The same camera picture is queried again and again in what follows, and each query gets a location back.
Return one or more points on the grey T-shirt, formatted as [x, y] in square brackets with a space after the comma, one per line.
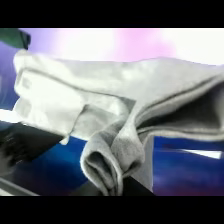
[110, 90]

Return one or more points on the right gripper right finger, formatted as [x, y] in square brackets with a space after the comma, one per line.
[135, 187]

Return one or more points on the silver frame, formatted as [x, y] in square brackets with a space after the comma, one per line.
[13, 187]

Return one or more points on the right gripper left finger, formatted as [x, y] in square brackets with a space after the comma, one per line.
[87, 191]

